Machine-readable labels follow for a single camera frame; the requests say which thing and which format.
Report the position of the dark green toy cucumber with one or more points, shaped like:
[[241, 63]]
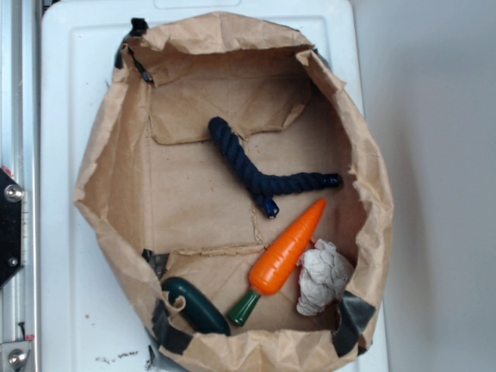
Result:
[[195, 307]]

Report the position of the aluminium frame rail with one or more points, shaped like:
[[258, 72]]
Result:
[[20, 154]]

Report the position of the orange toy carrot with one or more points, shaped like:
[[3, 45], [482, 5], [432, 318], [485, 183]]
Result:
[[273, 268]]

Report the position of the crumpled white paper ball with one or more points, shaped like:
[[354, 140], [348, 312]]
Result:
[[323, 277]]

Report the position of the black mounting plate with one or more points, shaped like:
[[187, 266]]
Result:
[[12, 195]]

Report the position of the brown paper bag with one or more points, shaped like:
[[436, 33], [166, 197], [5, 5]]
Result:
[[216, 133]]

